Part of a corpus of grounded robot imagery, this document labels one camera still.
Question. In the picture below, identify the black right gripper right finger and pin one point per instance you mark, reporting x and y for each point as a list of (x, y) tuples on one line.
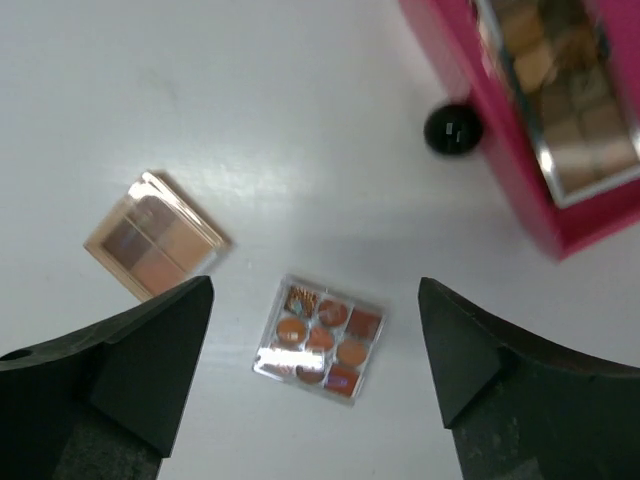
[(522, 407)]

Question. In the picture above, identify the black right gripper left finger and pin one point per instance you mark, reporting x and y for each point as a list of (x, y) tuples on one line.
[(105, 401)]

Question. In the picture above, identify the square brown eyeshadow palette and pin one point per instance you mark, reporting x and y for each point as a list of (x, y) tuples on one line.
[(156, 237)]

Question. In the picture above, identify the clear nine-pan eyeshadow palette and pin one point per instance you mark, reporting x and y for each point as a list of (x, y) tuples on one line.
[(319, 339)]

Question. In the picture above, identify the long silver eyeshadow palette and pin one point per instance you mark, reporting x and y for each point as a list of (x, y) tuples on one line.
[(555, 60)]

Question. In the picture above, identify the pink bottom drawer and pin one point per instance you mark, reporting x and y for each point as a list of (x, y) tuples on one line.
[(448, 36)]

